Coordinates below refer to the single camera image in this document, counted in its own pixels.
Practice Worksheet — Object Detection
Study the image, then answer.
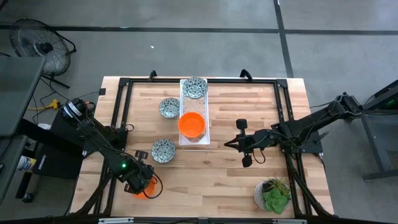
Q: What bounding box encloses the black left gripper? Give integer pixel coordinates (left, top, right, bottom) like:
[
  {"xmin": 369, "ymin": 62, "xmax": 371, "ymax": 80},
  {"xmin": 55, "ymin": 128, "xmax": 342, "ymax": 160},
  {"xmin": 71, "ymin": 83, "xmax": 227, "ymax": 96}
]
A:
[{"xmin": 123, "ymin": 150, "xmax": 155, "ymax": 194}]

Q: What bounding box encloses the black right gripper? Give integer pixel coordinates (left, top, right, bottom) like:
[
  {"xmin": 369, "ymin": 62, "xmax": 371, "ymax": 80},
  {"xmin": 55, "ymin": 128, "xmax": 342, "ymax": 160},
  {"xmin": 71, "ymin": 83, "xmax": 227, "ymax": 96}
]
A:
[{"xmin": 223, "ymin": 119, "xmax": 265, "ymax": 168}]

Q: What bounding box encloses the orange plastic mini bowl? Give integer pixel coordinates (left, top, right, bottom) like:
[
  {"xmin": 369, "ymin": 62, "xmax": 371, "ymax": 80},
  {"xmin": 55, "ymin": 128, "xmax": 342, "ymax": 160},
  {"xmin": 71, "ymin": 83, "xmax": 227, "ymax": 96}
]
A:
[
  {"xmin": 177, "ymin": 111, "xmax": 206, "ymax": 139},
  {"xmin": 133, "ymin": 179, "xmax": 157, "ymax": 200}
]

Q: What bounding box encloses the teal patterned ceramic mini bowl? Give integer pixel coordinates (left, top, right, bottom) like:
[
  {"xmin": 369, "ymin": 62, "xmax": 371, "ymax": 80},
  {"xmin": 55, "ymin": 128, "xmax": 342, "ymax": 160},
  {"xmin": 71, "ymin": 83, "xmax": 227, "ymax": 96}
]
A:
[
  {"xmin": 182, "ymin": 76, "xmax": 208, "ymax": 100},
  {"xmin": 150, "ymin": 138, "xmax": 177, "ymax": 164},
  {"xmin": 159, "ymin": 97, "xmax": 181, "ymax": 119}
]

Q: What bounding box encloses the potted green succulent plant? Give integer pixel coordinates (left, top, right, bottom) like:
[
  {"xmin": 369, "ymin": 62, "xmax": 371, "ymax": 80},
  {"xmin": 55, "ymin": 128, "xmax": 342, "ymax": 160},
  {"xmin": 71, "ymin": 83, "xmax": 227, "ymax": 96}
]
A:
[{"xmin": 253, "ymin": 177, "xmax": 292, "ymax": 215}]

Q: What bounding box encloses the black box with white logo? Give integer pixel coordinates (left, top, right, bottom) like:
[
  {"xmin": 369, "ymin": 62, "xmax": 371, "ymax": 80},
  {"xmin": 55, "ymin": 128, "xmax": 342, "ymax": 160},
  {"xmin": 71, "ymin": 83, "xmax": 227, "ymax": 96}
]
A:
[{"xmin": 32, "ymin": 144, "xmax": 85, "ymax": 180}]

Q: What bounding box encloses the plain black controller box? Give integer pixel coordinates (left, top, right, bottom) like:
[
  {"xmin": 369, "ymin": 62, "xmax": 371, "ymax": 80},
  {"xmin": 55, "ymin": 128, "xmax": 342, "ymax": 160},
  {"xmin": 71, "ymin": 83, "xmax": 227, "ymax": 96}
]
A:
[{"xmin": 49, "ymin": 108, "xmax": 93, "ymax": 147}]

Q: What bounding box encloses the yellow power plug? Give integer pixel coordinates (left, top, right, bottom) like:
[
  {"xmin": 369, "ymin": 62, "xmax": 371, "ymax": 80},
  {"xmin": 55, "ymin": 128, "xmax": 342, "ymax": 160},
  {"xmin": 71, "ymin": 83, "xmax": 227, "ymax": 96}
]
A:
[{"xmin": 27, "ymin": 98, "xmax": 62, "ymax": 111}]

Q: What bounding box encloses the white and yellow can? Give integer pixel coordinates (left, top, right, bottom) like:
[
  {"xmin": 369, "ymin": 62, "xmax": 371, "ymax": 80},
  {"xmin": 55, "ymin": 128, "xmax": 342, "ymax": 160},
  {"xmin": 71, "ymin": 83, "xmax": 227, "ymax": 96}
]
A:
[{"xmin": 17, "ymin": 155, "xmax": 37, "ymax": 172}]

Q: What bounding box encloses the black metal stand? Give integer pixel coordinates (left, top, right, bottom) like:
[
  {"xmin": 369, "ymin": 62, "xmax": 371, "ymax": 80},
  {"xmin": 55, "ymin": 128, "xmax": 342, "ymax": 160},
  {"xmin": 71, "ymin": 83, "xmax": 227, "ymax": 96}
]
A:
[{"xmin": 343, "ymin": 79, "xmax": 398, "ymax": 181}]

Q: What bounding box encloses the grey desk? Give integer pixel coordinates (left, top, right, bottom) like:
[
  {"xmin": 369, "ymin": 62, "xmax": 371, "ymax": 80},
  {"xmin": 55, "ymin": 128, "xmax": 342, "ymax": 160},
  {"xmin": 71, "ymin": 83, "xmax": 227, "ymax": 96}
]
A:
[{"xmin": 0, "ymin": 55, "xmax": 47, "ymax": 203}]

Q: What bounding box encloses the black floor fan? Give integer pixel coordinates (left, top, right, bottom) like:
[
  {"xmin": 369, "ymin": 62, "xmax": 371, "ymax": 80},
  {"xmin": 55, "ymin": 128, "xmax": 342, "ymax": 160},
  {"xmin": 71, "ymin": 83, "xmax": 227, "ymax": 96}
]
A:
[{"xmin": 9, "ymin": 18, "xmax": 77, "ymax": 90}]

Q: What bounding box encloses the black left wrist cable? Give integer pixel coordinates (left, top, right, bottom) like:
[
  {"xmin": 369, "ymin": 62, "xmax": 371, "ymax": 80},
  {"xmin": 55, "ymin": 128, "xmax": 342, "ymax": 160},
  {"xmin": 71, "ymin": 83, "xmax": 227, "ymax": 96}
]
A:
[{"xmin": 141, "ymin": 170, "xmax": 164, "ymax": 200}]

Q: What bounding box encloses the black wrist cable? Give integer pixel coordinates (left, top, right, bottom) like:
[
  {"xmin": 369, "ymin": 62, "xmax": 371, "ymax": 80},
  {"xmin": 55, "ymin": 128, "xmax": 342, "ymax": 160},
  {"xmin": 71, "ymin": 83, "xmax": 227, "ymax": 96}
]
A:
[
  {"xmin": 141, "ymin": 170, "xmax": 164, "ymax": 200},
  {"xmin": 251, "ymin": 148, "xmax": 267, "ymax": 165}
]

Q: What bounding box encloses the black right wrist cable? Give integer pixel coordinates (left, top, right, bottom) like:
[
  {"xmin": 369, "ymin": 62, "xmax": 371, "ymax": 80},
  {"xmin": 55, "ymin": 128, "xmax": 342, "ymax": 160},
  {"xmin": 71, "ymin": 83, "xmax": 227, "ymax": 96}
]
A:
[{"xmin": 251, "ymin": 148, "xmax": 267, "ymax": 165}]

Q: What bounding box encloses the silver metal bracket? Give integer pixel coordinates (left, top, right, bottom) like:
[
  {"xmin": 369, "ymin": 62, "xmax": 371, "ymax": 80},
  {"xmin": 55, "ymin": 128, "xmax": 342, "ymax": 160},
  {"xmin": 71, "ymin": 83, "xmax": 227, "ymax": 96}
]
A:
[
  {"xmin": 98, "ymin": 217, "xmax": 134, "ymax": 224},
  {"xmin": 272, "ymin": 218, "xmax": 307, "ymax": 224}
]

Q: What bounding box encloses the white wire shelf rack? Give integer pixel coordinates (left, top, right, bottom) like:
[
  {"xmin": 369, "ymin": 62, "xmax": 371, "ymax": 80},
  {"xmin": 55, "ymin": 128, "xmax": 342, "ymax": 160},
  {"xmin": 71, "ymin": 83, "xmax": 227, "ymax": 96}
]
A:
[{"xmin": 178, "ymin": 78, "xmax": 211, "ymax": 153}]

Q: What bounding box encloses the black aluminium rig frame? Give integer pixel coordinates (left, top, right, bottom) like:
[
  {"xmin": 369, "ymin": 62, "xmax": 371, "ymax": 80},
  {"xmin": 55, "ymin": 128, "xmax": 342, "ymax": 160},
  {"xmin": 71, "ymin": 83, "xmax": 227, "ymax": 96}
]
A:
[{"xmin": 70, "ymin": 77, "xmax": 335, "ymax": 224}]

